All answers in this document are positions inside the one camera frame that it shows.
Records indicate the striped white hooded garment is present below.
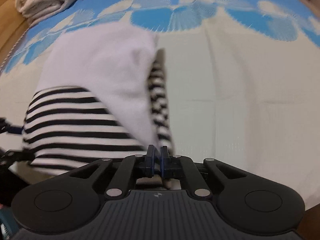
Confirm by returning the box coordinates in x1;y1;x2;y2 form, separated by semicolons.
22;22;173;176

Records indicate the wooden bed headboard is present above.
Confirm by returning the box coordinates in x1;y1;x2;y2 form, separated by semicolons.
0;0;29;63

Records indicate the blue white patterned bedspread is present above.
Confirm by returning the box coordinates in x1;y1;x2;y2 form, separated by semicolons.
1;0;319;209

